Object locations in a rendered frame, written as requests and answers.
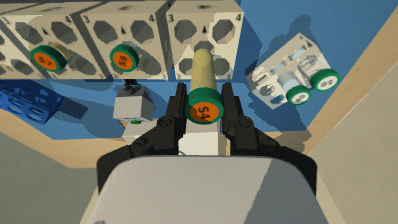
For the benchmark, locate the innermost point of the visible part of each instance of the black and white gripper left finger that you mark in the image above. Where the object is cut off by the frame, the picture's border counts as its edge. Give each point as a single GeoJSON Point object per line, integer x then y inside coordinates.
{"type": "Point", "coordinates": [160, 140]}

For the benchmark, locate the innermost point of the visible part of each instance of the blue tube rack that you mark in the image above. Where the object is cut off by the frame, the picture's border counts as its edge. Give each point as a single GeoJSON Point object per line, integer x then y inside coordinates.
{"type": "Point", "coordinates": [48, 100]}

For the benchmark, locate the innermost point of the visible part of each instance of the blue flat mat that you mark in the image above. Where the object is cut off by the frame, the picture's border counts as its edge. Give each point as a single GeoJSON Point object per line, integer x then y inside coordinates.
{"type": "Point", "coordinates": [341, 29]}

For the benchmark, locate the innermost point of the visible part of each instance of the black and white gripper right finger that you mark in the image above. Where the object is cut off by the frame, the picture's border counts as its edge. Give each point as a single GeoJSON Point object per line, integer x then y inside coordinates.
{"type": "Point", "coordinates": [247, 140]}

